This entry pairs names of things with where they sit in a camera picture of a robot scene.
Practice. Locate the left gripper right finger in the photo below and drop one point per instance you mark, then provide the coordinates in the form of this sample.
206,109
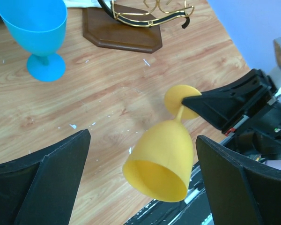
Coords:
240,190

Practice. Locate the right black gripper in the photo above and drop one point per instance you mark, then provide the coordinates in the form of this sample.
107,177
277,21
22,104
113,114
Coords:
246,111

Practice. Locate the blue plastic goblet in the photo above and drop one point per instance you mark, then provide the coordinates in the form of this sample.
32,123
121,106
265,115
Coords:
39,27

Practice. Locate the gold and black wine glass rack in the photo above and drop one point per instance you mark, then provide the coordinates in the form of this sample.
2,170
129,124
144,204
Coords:
129,29

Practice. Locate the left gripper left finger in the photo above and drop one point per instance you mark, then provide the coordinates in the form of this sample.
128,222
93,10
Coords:
41,187

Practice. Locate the folded cream cloth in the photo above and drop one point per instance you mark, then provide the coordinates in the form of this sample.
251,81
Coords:
82,3

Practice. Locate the yellow plastic goblet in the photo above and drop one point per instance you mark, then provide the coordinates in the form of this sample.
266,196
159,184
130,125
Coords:
160,164

